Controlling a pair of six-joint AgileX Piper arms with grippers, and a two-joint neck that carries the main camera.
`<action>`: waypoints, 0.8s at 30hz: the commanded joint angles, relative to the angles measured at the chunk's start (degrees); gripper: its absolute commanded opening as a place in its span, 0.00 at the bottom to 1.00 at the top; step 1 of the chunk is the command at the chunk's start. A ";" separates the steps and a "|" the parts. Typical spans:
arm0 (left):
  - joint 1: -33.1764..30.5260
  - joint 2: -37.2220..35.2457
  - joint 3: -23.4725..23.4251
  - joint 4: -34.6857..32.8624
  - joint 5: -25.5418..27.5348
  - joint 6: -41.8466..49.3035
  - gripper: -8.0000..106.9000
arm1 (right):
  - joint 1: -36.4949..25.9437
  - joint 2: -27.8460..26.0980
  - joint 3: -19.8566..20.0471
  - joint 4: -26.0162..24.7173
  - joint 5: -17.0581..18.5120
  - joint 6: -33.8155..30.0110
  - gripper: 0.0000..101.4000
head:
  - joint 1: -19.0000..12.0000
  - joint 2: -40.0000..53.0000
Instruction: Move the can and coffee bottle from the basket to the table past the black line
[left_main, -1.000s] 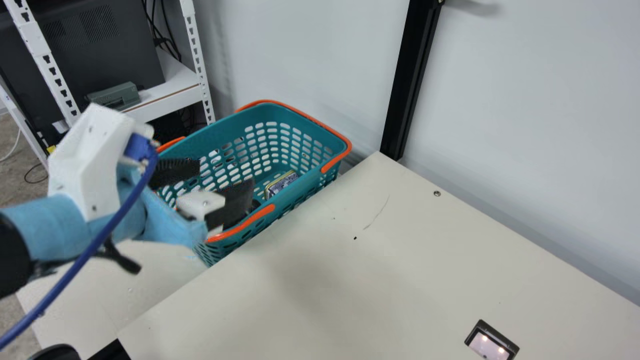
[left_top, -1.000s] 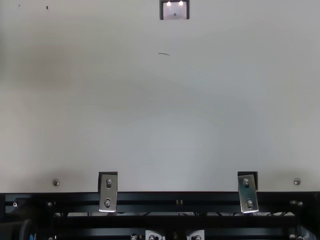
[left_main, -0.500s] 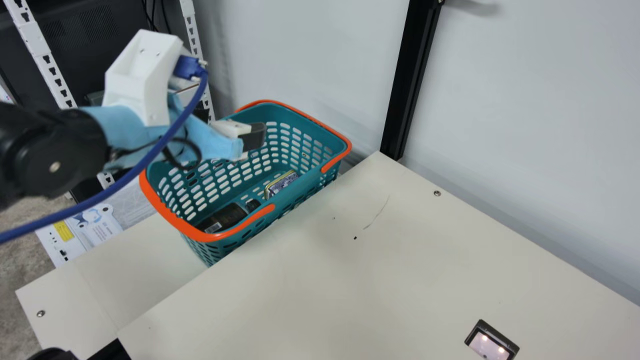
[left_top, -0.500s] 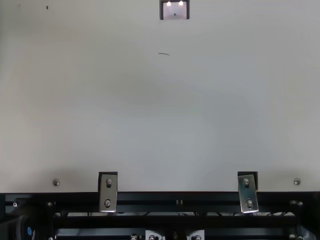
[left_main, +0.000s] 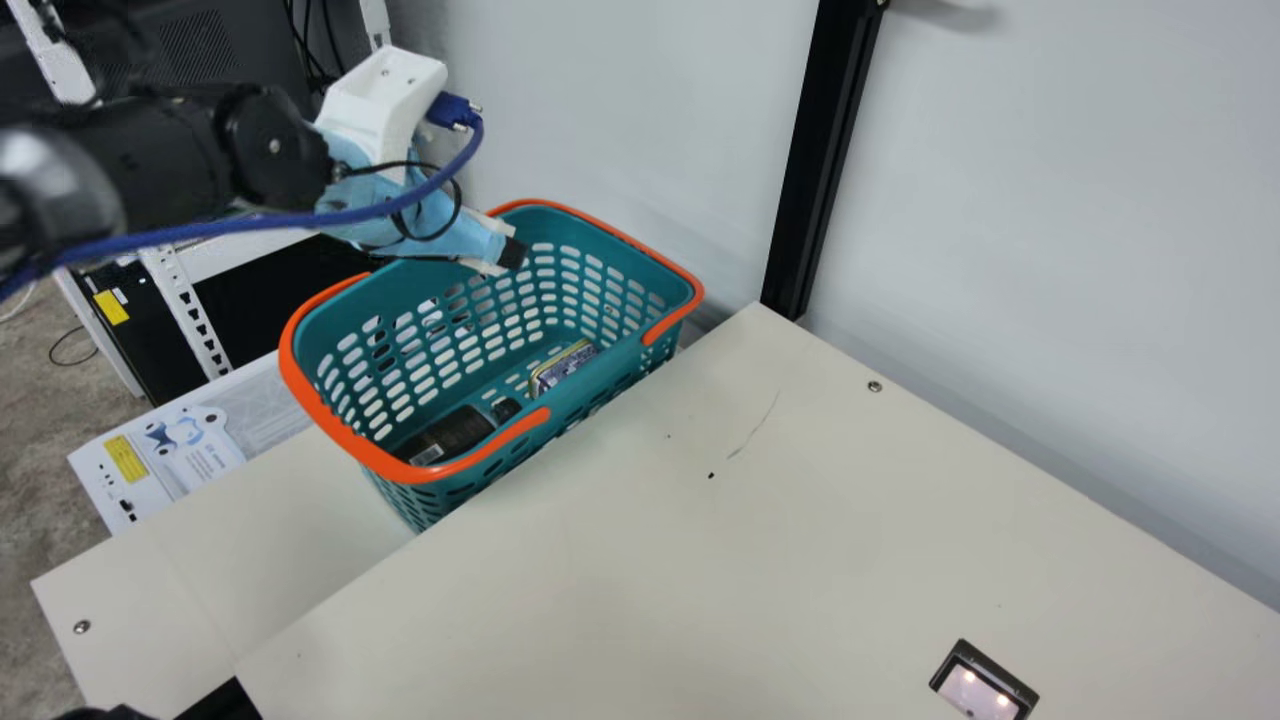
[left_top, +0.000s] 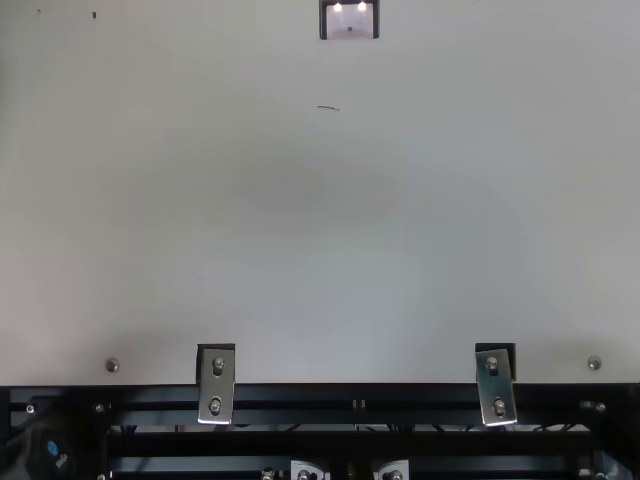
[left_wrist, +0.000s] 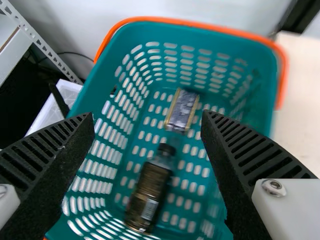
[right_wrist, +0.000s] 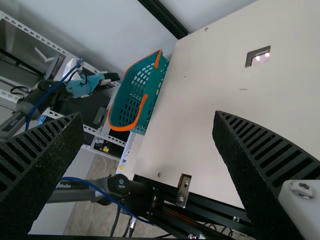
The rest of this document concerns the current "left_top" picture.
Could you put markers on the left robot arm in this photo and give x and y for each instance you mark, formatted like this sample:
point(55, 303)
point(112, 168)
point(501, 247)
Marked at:
point(35, 460)

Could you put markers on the small square scanner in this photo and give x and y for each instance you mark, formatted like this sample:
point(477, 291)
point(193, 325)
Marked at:
point(350, 22)

